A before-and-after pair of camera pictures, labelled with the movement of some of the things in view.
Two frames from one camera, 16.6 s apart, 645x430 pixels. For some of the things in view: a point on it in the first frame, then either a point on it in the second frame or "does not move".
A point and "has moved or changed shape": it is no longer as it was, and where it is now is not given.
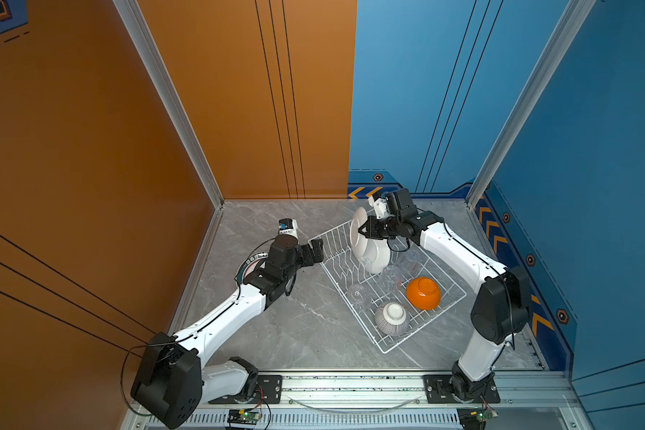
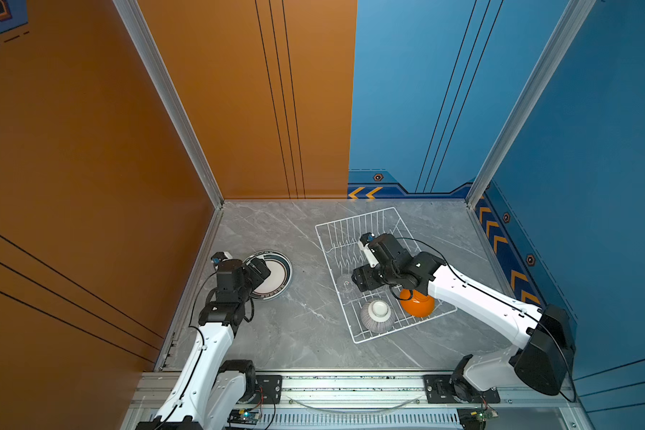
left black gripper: (317, 252) to (260, 268)
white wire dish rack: (397, 301) has moved or changed shape
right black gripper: (372, 232) to (363, 273)
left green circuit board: (243, 417) does not move
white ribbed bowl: (391, 319) to (377, 316)
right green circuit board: (476, 418) does not move
